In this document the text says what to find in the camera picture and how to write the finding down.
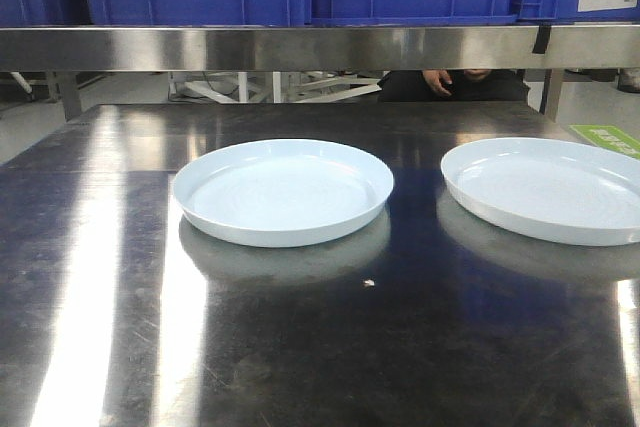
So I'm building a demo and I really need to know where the light blue plate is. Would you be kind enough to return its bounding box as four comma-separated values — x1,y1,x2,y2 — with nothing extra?
172,139,394,248
440,137,639,247

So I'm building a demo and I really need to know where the person in black clothes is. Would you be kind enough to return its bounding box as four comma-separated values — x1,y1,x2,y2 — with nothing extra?
378,69,529,102

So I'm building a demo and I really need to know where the black tape strip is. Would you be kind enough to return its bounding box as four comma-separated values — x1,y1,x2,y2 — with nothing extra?
532,24,552,55

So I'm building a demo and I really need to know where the green floor sign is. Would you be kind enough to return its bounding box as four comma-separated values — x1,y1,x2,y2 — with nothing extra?
570,124,640,159

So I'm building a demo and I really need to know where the white metal frame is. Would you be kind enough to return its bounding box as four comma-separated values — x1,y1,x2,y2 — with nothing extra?
168,71,380,104

